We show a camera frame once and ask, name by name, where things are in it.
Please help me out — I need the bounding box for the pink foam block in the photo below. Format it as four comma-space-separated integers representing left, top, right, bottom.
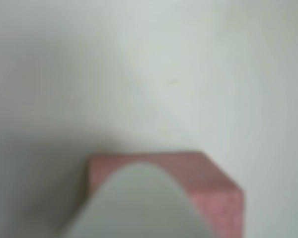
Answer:
82, 150, 245, 238

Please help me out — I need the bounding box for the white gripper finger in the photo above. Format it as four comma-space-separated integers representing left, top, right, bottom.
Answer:
61, 160, 202, 238

